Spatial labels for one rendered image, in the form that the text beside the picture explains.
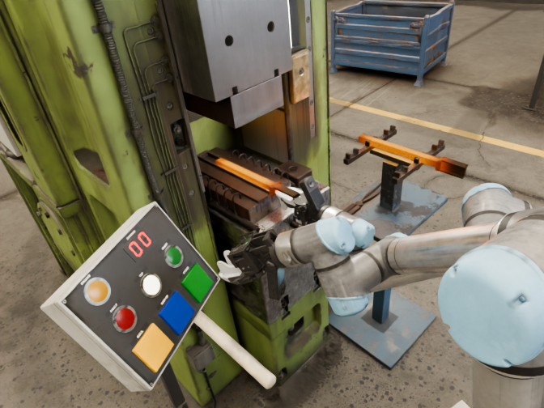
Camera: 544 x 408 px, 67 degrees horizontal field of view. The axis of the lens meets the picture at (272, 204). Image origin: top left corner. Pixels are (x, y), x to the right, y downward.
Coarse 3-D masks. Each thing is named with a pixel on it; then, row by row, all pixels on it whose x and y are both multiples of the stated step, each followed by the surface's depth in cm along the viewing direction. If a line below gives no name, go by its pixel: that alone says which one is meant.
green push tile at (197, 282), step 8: (192, 272) 105; (200, 272) 107; (184, 280) 103; (192, 280) 105; (200, 280) 107; (208, 280) 109; (192, 288) 104; (200, 288) 106; (208, 288) 108; (192, 296) 104; (200, 296) 105
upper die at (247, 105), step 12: (264, 84) 119; (276, 84) 122; (192, 96) 126; (240, 96) 114; (252, 96) 117; (264, 96) 121; (276, 96) 124; (192, 108) 129; (204, 108) 124; (216, 108) 119; (228, 108) 115; (240, 108) 116; (252, 108) 119; (264, 108) 123; (216, 120) 122; (228, 120) 118; (240, 120) 118; (252, 120) 121
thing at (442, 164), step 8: (360, 136) 162; (368, 136) 161; (376, 144) 157; (384, 144) 155; (392, 144) 155; (392, 152) 154; (400, 152) 151; (408, 152) 149; (416, 152) 148; (424, 160) 145; (432, 160) 143; (440, 160) 141; (448, 160) 140; (440, 168) 143; (448, 168) 141; (456, 168) 139; (464, 168) 136; (456, 176) 139; (464, 176) 138
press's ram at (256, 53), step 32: (192, 0) 96; (224, 0) 100; (256, 0) 106; (192, 32) 102; (224, 32) 103; (256, 32) 110; (288, 32) 118; (192, 64) 108; (224, 64) 107; (256, 64) 114; (288, 64) 123; (224, 96) 110
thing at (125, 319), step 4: (124, 308) 89; (128, 308) 89; (120, 312) 88; (124, 312) 88; (128, 312) 89; (132, 312) 90; (120, 316) 87; (124, 316) 88; (128, 316) 89; (132, 316) 90; (116, 320) 87; (120, 320) 87; (124, 320) 88; (128, 320) 88; (132, 320) 89; (120, 324) 87; (124, 324) 88; (128, 324) 88; (132, 324) 89; (124, 328) 87; (128, 328) 88
